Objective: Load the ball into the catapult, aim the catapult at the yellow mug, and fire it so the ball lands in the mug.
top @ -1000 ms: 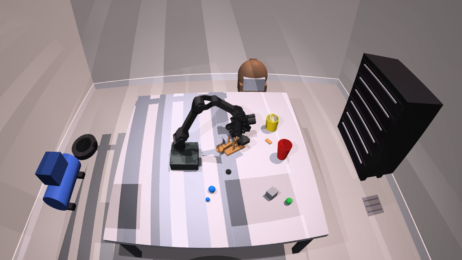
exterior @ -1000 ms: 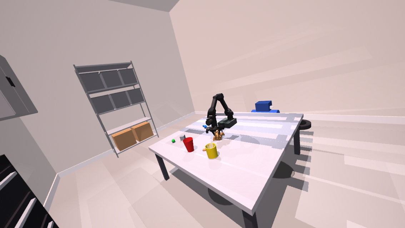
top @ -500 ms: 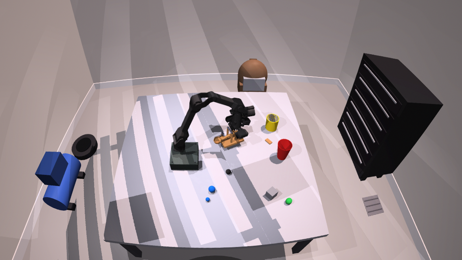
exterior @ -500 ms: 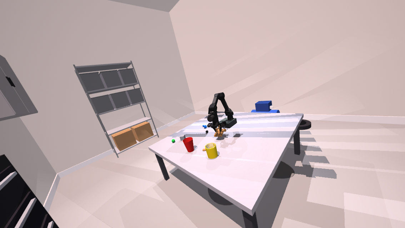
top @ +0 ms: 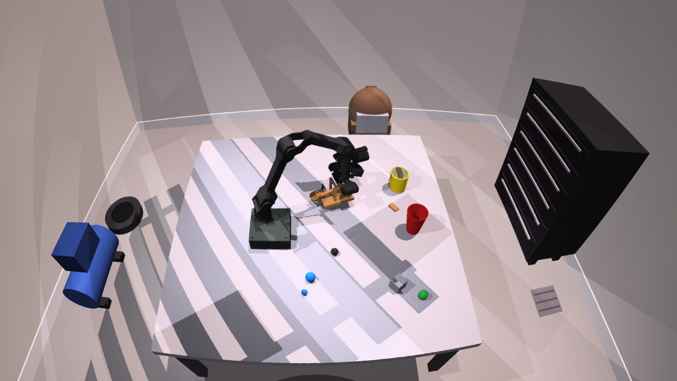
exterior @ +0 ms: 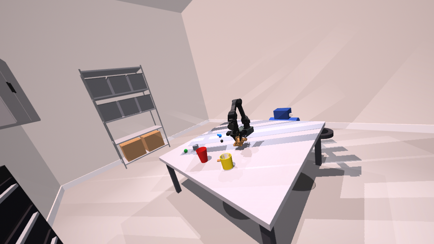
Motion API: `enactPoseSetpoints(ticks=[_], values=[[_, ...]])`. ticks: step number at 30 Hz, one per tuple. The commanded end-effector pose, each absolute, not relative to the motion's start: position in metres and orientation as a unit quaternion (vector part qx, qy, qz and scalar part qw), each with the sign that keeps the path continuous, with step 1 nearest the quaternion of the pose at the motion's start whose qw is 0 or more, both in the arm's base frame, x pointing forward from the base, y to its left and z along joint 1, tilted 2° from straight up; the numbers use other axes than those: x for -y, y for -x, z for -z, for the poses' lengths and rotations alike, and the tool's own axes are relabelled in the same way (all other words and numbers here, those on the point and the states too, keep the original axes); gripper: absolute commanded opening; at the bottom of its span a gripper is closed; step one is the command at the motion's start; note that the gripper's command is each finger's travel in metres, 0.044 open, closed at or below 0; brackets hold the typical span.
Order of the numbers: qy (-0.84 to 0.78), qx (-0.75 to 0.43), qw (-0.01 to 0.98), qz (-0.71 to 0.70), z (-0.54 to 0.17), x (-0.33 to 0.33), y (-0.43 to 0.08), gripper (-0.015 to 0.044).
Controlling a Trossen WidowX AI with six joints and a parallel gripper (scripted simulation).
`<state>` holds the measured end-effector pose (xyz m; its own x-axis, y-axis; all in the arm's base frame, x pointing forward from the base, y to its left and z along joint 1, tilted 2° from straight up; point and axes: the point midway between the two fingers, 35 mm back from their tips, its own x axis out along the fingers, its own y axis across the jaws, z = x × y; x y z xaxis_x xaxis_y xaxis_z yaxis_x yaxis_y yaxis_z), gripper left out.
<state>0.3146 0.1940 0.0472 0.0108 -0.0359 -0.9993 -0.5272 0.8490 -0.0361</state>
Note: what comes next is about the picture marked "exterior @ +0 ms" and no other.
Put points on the yellow mug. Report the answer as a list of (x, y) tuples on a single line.
[(226, 161)]

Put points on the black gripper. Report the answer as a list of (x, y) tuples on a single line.
[(243, 132)]

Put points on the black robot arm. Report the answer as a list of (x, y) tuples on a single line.
[(232, 117)]

